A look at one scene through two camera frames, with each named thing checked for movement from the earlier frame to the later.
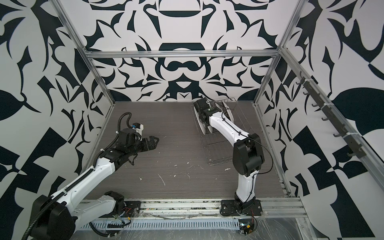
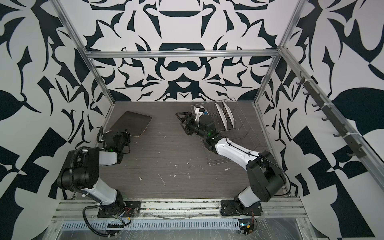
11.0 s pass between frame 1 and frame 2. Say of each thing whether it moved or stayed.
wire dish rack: stayed
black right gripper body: moved
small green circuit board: stayed
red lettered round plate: stayed
